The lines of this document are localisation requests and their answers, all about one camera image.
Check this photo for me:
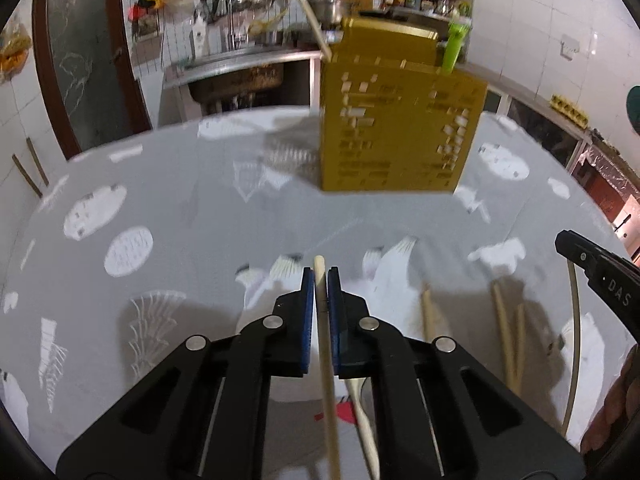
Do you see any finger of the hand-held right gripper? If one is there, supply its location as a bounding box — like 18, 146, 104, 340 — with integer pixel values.
555, 230, 640, 322

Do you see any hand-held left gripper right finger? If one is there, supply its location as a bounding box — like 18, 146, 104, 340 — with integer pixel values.
326, 266, 586, 480

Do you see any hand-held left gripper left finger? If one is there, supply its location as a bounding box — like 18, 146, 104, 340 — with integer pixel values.
55, 266, 316, 480

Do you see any wooden chopstick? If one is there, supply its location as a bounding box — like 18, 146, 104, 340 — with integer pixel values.
312, 255, 342, 480
294, 0, 333, 60
491, 280, 518, 391
421, 285, 437, 348
561, 260, 582, 438

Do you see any gold perforated utensil holder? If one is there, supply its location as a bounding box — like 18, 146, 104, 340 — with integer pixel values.
317, 16, 488, 193

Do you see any person's right hand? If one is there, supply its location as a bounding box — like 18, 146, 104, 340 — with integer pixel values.
580, 344, 640, 456

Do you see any grey printed tablecloth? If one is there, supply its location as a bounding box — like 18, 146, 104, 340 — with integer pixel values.
0, 107, 636, 480

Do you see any yellow egg carton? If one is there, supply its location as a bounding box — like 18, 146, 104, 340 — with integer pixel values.
550, 94, 588, 127

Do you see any steel sink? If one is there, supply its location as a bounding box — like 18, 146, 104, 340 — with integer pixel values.
162, 49, 321, 108

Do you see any green frog utensil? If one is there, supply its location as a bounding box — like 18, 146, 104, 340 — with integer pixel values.
440, 19, 473, 75

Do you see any white soap bottle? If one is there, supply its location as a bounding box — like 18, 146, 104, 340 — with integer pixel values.
190, 12, 210, 58

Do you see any thin bamboo stick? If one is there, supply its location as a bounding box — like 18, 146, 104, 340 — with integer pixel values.
12, 155, 43, 198
26, 137, 49, 187

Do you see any steel pot with lid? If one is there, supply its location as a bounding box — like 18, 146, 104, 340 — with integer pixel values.
306, 0, 353, 28

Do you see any brown framed glass door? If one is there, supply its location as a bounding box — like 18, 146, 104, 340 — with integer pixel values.
32, 0, 153, 161

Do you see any yellow hanging bag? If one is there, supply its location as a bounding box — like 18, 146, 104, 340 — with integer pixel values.
0, 22, 33, 83

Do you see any light wooden spoon handle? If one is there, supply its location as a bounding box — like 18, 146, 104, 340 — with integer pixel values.
344, 376, 381, 480

